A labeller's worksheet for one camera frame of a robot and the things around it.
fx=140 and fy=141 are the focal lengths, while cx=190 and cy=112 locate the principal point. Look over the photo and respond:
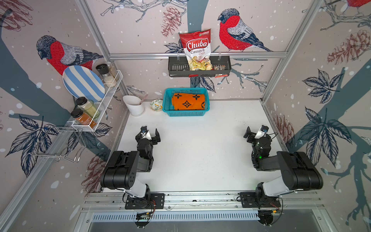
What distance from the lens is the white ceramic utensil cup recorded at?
3.46ft

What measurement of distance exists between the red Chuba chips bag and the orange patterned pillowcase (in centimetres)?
25

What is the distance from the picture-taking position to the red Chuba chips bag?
0.80 metres
